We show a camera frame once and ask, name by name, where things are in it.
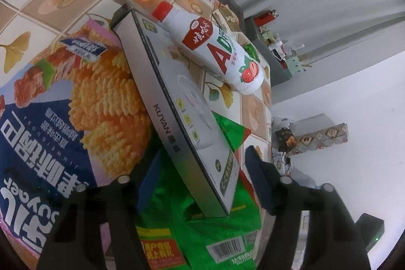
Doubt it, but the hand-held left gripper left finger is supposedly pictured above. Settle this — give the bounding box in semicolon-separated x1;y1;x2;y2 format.
36;153;163;270

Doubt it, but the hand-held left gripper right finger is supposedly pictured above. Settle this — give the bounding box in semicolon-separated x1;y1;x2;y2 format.
245;145;371;270

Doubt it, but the grey box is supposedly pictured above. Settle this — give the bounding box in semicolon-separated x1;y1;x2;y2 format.
109;0;242;218

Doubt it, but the dark small device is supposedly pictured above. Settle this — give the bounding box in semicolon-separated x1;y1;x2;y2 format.
275;127;297;150

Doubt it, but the green snack bag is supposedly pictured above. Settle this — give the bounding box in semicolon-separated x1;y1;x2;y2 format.
134;112;263;270

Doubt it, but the patterned paper box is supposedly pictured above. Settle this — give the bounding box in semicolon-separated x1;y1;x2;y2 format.
289;123;349;156

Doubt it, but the grey cabinet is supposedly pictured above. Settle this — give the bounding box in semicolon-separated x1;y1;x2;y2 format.
244;15;306;88

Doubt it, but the green patterned small box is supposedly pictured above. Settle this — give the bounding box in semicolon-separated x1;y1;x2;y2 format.
278;55;301;77

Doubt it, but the blue chip bag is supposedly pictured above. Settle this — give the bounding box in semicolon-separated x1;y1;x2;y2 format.
0;18;159;261

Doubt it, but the white bottle red cap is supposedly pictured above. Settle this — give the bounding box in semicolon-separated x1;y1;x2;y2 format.
152;1;265;95

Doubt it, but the beige printed carton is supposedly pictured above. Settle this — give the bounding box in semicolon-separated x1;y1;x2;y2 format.
212;6;244;34

